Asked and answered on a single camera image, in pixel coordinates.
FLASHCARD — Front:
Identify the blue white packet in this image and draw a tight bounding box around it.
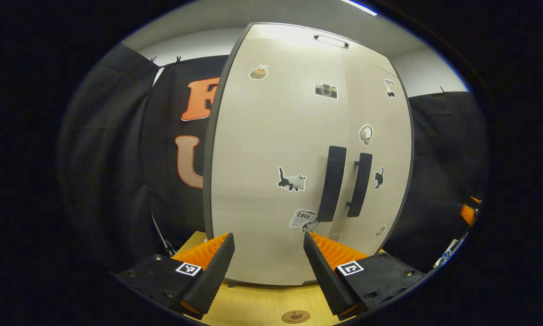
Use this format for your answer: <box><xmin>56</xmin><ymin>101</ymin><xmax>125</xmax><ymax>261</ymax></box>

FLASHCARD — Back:
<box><xmin>434</xmin><ymin>239</ymin><xmax>460</xmax><ymax>268</ymax></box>

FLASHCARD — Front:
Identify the black door handle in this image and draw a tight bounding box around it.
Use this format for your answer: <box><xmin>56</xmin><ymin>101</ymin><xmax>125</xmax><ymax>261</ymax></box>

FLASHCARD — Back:
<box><xmin>346</xmin><ymin>153</ymin><xmax>373</xmax><ymax>218</ymax></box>
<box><xmin>316</xmin><ymin>145</ymin><xmax>347</xmax><ymax>223</ymax></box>

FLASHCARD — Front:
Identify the brown round coaster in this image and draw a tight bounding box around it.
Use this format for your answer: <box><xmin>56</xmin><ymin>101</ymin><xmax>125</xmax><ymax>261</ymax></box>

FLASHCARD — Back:
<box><xmin>281</xmin><ymin>310</ymin><xmax>312</xmax><ymax>325</ymax></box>

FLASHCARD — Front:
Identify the white cabinet door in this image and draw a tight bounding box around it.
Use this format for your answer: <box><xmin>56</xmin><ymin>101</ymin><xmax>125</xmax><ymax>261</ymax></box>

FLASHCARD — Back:
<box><xmin>210</xmin><ymin>54</ymin><xmax>351</xmax><ymax>287</ymax></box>
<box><xmin>344</xmin><ymin>59</ymin><xmax>414</xmax><ymax>256</ymax></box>

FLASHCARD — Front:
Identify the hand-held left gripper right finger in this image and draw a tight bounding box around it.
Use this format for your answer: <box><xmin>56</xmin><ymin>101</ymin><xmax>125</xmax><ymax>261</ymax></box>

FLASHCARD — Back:
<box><xmin>302</xmin><ymin>231</ymin><xmax>427</xmax><ymax>321</ymax></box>

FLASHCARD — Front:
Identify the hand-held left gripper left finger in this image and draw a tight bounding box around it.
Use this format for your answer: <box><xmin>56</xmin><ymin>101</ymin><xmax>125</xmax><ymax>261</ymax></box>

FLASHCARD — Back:
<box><xmin>110</xmin><ymin>232</ymin><xmax>236</xmax><ymax>321</ymax></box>

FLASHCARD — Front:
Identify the white cabinet drawer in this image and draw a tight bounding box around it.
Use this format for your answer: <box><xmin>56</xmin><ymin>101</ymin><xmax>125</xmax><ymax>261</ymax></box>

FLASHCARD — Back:
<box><xmin>242</xmin><ymin>22</ymin><xmax>392</xmax><ymax>62</ymax></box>

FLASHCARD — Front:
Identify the white cabinet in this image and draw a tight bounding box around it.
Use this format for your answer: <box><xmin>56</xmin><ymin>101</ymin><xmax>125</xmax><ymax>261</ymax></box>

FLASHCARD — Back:
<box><xmin>202</xmin><ymin>22</ymin><xmax>415</xmax><ymax>287</ymax></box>

